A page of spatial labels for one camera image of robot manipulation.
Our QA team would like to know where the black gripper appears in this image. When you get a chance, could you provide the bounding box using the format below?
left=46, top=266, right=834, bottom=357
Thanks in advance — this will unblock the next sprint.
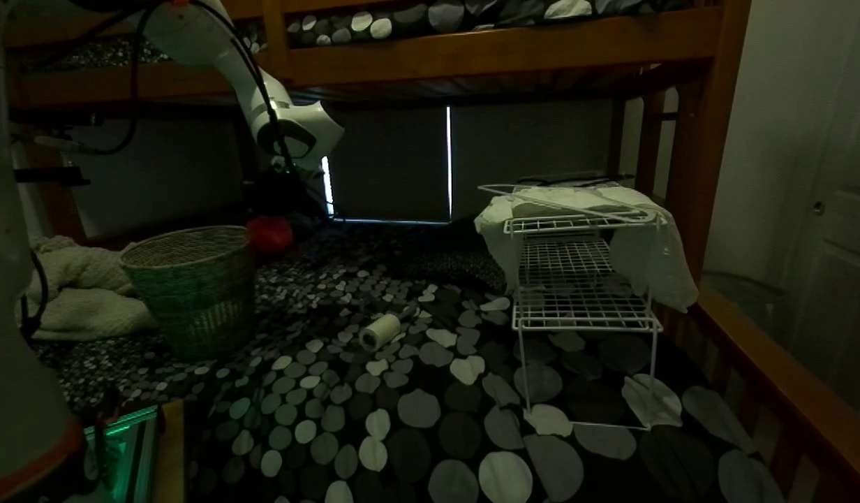
left=244, top=164, right=317, bottom=227

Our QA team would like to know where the woven green basket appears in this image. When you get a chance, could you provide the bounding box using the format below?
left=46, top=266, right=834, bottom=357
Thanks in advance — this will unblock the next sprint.
left=116, top=223, right=258, bottom=363

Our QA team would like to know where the white paper roll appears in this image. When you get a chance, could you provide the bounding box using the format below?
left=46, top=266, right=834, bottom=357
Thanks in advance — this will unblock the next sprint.
left=358, top=310, right=404, bottom=353

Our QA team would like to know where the black dotted bedspread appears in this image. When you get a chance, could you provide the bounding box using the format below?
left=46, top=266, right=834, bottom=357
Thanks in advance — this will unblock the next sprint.
left=28, top=220, right=796, bottom=503

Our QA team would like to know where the dark window blind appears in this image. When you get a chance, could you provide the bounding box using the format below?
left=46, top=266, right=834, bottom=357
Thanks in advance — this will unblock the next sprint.
left=327, top=97, right=630, bottom=227

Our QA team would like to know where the dotted bunk bedding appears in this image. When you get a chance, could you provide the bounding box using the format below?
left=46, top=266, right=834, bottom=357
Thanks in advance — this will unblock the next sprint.
left=286, top=0, right=695, bottom=50

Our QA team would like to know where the wooden board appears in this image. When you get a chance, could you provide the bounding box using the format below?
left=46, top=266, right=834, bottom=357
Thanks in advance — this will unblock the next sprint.
left=154, top=396, right=190, bottom=503

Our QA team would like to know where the green lit box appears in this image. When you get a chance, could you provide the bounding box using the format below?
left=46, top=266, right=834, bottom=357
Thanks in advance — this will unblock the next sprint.
left=81, top=402, right=162, bottom=503

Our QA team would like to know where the white cloth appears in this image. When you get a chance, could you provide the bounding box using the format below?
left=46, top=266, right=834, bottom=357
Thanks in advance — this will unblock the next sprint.
left=471, top=183, right=701, bottom=317

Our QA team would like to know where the white door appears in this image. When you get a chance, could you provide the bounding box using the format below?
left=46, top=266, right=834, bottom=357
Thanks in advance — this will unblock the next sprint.
left=778, top=0, right=860, bottom=427

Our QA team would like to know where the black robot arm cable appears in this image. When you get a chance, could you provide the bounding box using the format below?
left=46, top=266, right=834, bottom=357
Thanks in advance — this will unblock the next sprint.
left=190, top=0, right=298, bottom=177

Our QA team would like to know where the wooden bunk bed frame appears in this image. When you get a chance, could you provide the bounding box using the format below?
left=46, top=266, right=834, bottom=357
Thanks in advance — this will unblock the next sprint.
left=0, top=0, right=860, bottom=503

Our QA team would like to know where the white wire shelf rack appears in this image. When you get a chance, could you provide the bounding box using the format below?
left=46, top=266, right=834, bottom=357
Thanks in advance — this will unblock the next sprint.
left=473, top=178, right=666, bottom=433

